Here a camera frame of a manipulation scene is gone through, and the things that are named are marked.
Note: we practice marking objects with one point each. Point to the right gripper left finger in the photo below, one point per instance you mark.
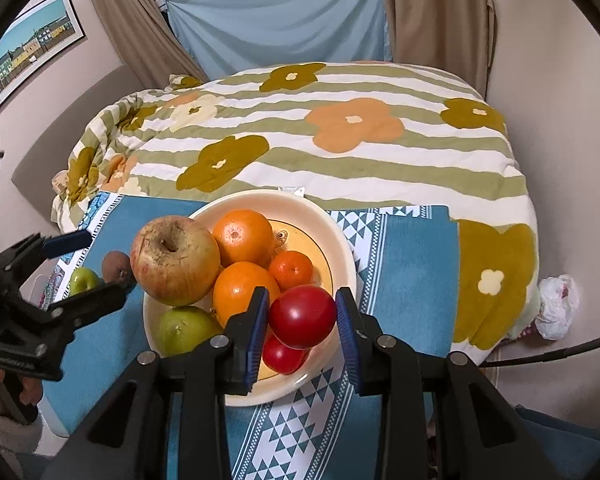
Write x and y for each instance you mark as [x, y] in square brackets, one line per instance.
[225, 365]

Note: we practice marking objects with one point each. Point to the floral striped duvet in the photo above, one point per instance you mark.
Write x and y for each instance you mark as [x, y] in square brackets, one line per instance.
[347, 136]

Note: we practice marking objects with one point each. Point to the beige curtain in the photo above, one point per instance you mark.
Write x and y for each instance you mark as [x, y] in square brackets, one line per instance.
[144, 42]
[454, 35]

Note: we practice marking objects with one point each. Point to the large orange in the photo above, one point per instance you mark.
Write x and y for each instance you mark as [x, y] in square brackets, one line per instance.
[244, 235]

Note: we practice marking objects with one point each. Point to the brown kiwi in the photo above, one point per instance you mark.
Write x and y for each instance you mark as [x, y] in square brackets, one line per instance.
[116, 268]

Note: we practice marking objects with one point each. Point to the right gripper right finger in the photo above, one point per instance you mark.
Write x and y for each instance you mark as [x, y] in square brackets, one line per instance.
[381, 365]

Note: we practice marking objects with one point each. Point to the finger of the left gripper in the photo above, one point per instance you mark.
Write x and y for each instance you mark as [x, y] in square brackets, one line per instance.
[29, 254]
[86, 308]

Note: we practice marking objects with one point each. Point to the beige left curtain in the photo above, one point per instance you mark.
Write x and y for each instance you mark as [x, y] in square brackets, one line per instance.
[144, 42]

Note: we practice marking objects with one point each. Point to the small green apple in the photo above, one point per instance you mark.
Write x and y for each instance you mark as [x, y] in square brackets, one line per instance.
[83, 279]

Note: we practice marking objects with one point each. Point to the framed city picture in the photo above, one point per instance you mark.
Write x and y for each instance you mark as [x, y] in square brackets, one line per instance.
[34, 39]

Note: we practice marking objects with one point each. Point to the red-yellow apple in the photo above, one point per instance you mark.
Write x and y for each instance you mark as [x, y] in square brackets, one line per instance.
[175, 260]

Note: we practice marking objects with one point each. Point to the small red tomato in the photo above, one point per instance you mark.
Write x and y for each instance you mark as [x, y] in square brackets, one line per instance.
[282, 359]

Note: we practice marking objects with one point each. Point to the teal patterned cloth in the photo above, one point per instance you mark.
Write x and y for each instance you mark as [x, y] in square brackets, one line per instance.
[406, 259]

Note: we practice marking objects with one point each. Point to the small orange mandarin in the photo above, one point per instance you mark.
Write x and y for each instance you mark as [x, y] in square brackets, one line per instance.
[290, 269]

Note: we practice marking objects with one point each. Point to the white plastic bag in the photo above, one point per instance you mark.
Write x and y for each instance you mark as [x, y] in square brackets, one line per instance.
[559, 304]

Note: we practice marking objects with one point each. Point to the light blue sheet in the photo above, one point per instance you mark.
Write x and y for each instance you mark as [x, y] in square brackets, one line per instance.
[227, 36]

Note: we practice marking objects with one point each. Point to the large red tomato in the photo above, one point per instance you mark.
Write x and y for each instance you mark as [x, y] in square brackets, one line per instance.
[303, 316]

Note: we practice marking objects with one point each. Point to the beige right curtain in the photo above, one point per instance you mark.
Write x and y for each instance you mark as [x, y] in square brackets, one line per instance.
[454, 35]

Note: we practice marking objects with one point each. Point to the person's left hand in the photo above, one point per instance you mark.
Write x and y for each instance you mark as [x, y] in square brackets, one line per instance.
[19, 397]

